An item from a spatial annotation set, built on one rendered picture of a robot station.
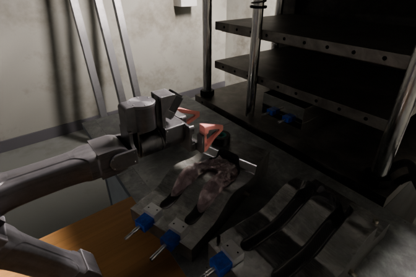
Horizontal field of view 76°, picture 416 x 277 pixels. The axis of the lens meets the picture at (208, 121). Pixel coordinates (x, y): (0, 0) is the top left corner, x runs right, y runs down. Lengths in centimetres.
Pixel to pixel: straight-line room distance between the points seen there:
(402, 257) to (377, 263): 8
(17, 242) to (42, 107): 267
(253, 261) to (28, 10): 277
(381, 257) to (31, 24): 297
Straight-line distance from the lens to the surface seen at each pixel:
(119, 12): 278
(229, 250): 74
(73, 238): 101
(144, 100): 56
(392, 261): 102
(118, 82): 268
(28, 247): 63
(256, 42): 149
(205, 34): 178
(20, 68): 310
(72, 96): 324
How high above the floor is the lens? 152
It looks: 28 degrees down
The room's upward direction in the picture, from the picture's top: straight up
